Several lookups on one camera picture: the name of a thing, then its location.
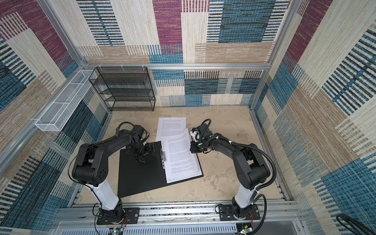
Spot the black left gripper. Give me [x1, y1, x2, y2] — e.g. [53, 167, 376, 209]
[130, 142, 157, 162]

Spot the metal folder clip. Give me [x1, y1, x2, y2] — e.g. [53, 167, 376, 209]
[160, 149, 166, 169]

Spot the white paper sheet underneath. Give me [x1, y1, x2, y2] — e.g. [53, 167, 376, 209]
[163, 129, 203, 184]

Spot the red folder black inside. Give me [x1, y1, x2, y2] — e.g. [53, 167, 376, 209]
[117, 142, 204, 198]

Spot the white text paper sheet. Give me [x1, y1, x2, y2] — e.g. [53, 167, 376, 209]
[156, 117, 186, 142]

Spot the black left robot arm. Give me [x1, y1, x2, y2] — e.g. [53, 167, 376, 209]
[71, 130, 154, 224]

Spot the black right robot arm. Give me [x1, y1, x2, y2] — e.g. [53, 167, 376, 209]
[190, 136, 276, 220]

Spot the black object bottom right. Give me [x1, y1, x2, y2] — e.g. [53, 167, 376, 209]
[335, 213, 376, 235]

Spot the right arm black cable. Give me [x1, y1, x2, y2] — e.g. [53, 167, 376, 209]
[199, 118, 277, 235]

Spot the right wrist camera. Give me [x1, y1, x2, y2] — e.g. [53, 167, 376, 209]
[190, 123, 212, 142]

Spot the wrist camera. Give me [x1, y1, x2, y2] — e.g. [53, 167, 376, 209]
[131, 125, 147, 140]
[190, 123, 212, 142]

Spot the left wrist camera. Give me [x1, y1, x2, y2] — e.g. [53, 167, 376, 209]
[131, 125, 147, 140]

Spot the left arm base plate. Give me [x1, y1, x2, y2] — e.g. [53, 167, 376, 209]
[96, 208, 140, 226]

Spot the aluminium front rail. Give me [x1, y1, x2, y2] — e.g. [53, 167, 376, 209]
[49, 199, 309, 235]

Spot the black wire mesh shelf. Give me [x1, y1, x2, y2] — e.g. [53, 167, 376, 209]
[89, 67, 156, 112]

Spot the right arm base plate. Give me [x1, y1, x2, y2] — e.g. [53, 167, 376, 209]
[214, 204, 261, 221]

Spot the white wire mesh basket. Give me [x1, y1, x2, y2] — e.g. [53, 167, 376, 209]
[35, 70, 92, 132]

